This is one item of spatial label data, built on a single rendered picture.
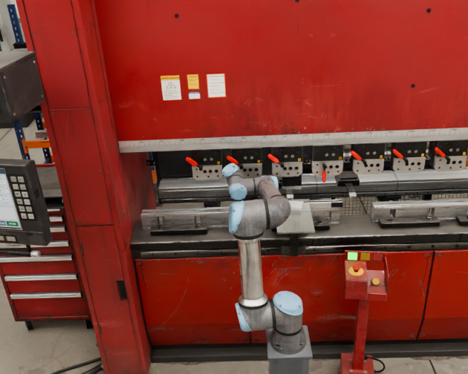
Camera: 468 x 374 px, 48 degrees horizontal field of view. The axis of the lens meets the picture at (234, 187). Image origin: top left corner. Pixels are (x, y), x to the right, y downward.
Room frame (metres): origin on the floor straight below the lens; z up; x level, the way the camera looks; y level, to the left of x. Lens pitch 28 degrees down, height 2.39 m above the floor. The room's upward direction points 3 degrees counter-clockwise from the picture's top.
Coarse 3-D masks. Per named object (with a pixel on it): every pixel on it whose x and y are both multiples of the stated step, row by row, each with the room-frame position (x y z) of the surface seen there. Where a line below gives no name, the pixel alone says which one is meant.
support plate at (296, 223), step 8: (304, 208) 2.30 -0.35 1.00; (296, 216) 2.23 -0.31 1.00; (304, 216) 2.23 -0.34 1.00; (288, 224) 2.16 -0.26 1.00; (296, 224) 2.15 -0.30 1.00; (304, 224) 2.15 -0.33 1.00; (312, 224) 2.15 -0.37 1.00; (280, 232) 2.09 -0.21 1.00; (288, 232) 2.09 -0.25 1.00; (296, 232) 2.09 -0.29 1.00; (304, 232) 2.09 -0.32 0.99; (312, 232) 2.09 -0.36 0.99
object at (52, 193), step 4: (44, 192) 2.25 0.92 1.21; (48, 192) 2.24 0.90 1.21; (52, 192) 2.24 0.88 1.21; (56, 192) 2.24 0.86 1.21; (60, 192) 2.24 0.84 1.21; (44, 196) 2.21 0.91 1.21; (48, 196) 2.21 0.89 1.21; (52, 196) 2.20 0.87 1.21; (56, 196) 2.20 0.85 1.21; (60, 196) 2.20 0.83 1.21; (48, 200) 2.27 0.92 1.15; (52, 200) 2.27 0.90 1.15; (56, 200) 2.27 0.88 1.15; (60, 200) 2.27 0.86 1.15; (48, 204) 2.24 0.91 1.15; (52, 204) 2.23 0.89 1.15; (56, 204) 2.23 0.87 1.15; (60, 204) 2.23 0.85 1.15; (64, 204) 2.20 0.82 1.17; (48, 208) 2.20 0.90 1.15; (52, 208) 2.20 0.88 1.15; (56, 208) 2.20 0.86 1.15; (60, 208) 2.20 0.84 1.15; (64, 208) 2.20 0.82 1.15
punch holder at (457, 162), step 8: (432, 144) 2.36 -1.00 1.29; (440, 144) 2.29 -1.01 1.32; (448, 144) 2.29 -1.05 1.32; (456, 144) 2.29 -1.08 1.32; (464, 144) 2.29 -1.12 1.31; (432, 152) 2.35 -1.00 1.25; (448, 152) 2.29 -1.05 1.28; (456, 152) 2.29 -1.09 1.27; (432, 160) 2.34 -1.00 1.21; (440, 160) 2.29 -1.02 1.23; (456, 160) 2.29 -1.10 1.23; (464, 160) 2.28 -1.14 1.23; (440, 168) 2.29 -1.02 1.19; (448, 168) 2.29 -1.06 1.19; (456, 168) 2.29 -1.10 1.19
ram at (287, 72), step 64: (128, 0) 2.36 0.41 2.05; (192, 0) 2.35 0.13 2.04; (256, 0) 2.34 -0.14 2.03; (320, 0) 2.32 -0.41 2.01; (384, 0) 2.31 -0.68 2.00; (448, 0) 2.30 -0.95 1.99; (128, 64) 2.37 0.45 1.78; (192, 64) 2.35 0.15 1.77; (256, 64) 2.34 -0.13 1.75; (320, 64) 2.32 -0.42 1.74; (384, 64) 2.31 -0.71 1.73; (448, 64) 2.30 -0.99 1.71; (128, 128) 2.37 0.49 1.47; (192, 128) 2.35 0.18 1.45; (256, 128) 2.34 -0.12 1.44; (320, 128) 2.32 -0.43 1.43; (384, 128) 2.31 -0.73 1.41
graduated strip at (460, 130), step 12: (348, 132) 2.32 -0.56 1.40; (360, 132) 2.31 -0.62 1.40; (372, 132) 2.31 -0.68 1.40; (384, 132) 2.31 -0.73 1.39; (396, 132) 2.31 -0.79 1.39; (408, 132) 2.30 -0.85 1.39; (420, 132) 2.30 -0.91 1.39; (432, 132) 2.30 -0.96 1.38; (444, 132) 2.29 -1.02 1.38; (456, 132) 2.29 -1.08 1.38; (120, 144) 2.37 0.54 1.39; (132, 144) 2.37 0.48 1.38; (144, 144) 2.36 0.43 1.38; (156, 144) 2.36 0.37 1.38; (168, 144) 2.36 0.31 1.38; (180, 144) 2.36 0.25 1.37; (192, 144) 2.35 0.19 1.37
